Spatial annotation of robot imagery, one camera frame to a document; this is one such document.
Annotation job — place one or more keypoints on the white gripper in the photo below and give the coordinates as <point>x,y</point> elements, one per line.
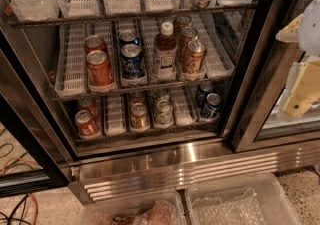
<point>310,30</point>

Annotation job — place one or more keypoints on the red coke can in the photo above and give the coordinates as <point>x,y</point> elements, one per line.
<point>100,73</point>
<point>94,42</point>

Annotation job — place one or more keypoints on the bottom front blue can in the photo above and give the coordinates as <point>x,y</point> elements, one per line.
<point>210,108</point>

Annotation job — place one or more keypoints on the bottom rear blue can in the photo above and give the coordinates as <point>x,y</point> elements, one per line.
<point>203,89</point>

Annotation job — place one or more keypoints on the front gold brown can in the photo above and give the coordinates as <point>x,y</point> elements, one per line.
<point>193,59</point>

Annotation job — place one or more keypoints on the gold brown can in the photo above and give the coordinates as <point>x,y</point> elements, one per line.
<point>186,34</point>
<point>193,59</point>
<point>180,22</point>

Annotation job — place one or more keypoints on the middle gold brown can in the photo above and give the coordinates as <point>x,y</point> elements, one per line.
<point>186,34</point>

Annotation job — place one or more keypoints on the rear gold brown can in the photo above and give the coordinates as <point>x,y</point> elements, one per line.
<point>180,22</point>

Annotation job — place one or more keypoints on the bottom rear silver can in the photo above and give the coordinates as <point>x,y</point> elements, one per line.
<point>161,94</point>

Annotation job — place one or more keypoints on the silver can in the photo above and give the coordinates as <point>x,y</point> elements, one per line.
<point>161,94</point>
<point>163,114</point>

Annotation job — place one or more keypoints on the bottom front silver can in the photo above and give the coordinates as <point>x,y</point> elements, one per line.
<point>163,114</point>

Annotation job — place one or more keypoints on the bottom rear gold can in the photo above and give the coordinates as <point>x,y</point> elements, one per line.
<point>136,97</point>

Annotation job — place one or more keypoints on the front blue pepsi can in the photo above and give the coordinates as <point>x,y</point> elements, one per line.
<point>132,62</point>

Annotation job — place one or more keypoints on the blue pepsi can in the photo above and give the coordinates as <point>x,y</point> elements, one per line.
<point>128,37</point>
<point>132,62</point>

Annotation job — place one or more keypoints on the bottom front gold can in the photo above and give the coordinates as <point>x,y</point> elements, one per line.
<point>138,116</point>

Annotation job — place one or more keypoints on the steel fridge bottom grille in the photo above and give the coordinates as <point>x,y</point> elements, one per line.
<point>181,166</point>

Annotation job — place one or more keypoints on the rear blue pepsi can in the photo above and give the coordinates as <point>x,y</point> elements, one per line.
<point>128,37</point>

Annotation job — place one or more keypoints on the bottom rear red can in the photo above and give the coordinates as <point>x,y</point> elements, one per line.
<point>90,105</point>

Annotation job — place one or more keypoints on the bottom front red can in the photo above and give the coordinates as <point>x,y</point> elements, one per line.
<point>86,124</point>

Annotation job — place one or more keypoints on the fridge glass door left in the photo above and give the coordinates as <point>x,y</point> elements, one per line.
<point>25,121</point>

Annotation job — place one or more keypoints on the tea bottle white cap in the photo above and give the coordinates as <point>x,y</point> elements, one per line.
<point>165,47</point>

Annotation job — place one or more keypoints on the right clear plastic bin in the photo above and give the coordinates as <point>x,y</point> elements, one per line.
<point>255,199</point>

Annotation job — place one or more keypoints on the clear plastic bin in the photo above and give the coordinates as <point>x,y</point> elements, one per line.
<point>255,199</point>
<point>132,205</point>

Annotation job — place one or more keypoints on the left clear plastic bin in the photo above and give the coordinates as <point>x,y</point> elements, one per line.
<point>132,205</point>

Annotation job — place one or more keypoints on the top wire shelf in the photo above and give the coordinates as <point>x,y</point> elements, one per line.
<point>15,22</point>

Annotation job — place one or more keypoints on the wire shelf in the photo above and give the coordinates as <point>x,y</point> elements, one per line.
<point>69,91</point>
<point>15,22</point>

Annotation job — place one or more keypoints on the middle wire shelf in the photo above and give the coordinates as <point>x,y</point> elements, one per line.
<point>69,91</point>

